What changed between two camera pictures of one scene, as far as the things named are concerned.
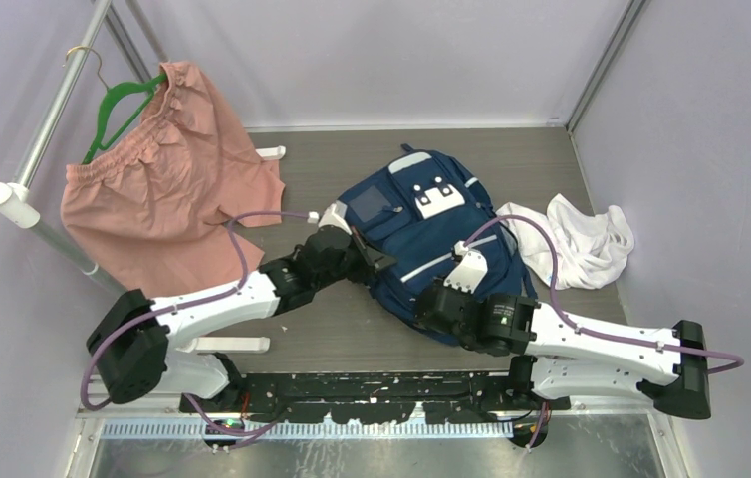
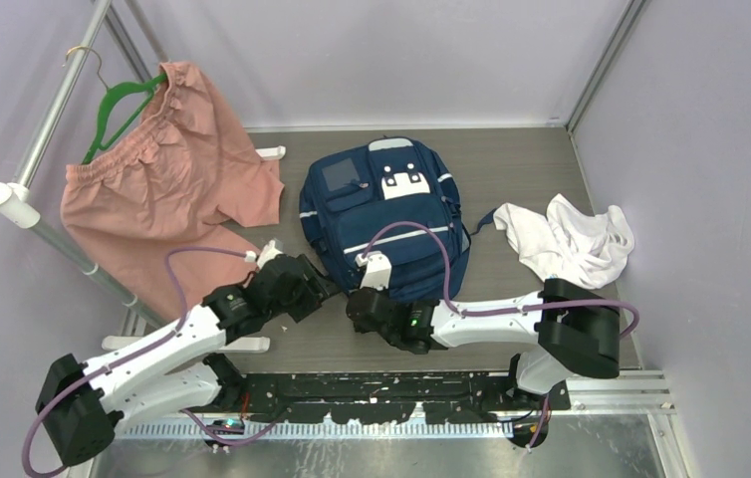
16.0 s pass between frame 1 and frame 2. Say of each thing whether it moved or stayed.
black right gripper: moved
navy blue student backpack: moved
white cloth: stayed
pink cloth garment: stayed
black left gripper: moved
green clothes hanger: stayed
